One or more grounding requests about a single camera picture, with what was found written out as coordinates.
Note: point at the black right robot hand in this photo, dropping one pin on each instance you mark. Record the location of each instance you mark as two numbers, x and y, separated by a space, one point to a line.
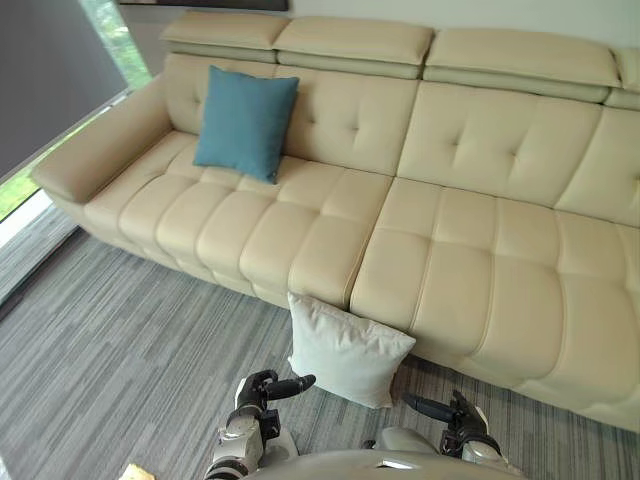
450 407

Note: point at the white square cushion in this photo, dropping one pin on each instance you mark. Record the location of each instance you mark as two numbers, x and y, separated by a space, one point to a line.
345 350

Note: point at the silver robot torso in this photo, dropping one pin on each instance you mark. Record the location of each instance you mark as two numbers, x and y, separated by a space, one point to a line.
360 457

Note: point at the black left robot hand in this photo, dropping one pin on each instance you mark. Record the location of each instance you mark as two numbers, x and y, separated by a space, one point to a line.
270 387

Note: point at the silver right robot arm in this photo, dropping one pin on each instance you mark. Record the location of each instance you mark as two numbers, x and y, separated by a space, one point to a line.
477 452

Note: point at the cream leather sofa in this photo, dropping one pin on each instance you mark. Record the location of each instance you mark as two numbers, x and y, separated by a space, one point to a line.
450 240

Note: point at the grey roller window blind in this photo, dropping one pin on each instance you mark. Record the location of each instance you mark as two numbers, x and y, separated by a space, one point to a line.
45 75

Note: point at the teal square cushion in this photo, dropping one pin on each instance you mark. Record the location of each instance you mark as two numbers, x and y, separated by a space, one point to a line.
242 122

